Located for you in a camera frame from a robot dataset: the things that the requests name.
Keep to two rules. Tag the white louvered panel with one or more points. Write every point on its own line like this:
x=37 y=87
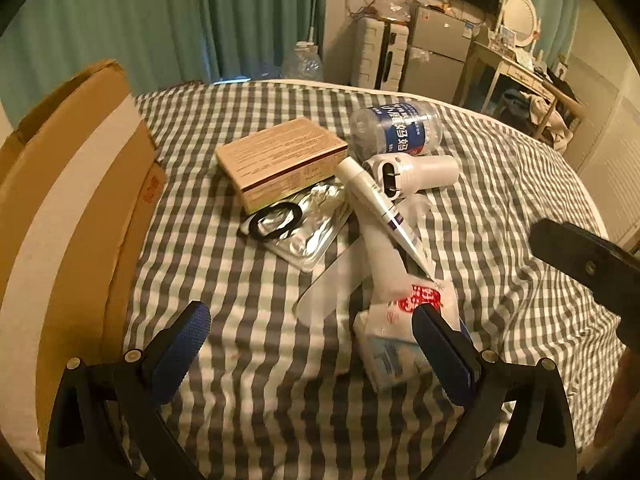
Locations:
x=605 y=150

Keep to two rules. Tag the grey mini fridge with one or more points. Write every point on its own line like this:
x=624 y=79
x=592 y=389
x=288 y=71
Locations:
x=435 y=55

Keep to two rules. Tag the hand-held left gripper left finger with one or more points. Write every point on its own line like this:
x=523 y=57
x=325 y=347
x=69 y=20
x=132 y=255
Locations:
x=187 y=340

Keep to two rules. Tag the clear plastic bottle blue label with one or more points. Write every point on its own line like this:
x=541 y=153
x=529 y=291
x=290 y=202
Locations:
x=400 y=125

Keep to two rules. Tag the small picture frame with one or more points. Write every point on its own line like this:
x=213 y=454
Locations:
x=507 y=35

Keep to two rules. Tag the white cream tube blue label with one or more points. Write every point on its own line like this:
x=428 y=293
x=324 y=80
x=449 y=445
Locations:
x=370 y=195

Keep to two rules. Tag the plain white tube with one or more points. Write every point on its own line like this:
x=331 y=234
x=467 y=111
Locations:
x=382 y=255

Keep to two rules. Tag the teal curtain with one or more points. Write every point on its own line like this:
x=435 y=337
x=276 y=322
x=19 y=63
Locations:
x=150 y=10
x=555 y=10

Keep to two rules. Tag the clear plastic bag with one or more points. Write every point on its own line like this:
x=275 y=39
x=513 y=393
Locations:
x=395 y=7

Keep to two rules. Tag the large cardboard box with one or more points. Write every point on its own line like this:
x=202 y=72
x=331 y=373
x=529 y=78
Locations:
x=75 y=210

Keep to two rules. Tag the grey checkered desktop cloth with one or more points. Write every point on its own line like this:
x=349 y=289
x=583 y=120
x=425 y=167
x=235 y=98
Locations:
x=250 y=360

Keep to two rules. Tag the pile of clothes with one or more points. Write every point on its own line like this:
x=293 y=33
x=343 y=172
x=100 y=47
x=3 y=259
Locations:
x=547 y=117

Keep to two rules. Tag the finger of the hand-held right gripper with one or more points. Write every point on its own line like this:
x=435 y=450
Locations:
x=575 y=255

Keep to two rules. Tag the white suitcase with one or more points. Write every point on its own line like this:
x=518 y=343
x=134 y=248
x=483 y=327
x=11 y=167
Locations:
x=382 y=55

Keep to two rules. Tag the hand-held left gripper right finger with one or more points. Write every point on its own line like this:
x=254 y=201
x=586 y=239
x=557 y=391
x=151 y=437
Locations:
x=440 y=345

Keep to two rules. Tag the tan cardboard box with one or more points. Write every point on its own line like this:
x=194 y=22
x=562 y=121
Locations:
x=280 y=155

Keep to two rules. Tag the white plug-in device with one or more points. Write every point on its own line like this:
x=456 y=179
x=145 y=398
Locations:
x=430 y=172

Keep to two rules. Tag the white oval mirror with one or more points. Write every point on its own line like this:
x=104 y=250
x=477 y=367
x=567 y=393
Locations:
x=521 y=20

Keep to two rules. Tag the white pole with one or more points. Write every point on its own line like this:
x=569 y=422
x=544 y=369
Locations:
x=313 y=0

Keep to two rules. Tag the clear plastic sleeve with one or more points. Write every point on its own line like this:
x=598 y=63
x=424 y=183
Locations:
x=325 y=295

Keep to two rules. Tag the large clear water jug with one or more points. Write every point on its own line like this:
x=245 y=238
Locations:
x=302 y=62

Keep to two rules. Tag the small pocket tissue packet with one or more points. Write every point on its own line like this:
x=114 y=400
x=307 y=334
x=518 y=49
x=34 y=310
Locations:
x=390 y=350

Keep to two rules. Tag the white dressing table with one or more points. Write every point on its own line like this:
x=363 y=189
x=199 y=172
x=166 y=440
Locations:
x=505 y=67

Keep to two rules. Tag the silver foil blister pack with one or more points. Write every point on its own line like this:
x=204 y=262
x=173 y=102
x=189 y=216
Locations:
x=310 y=230

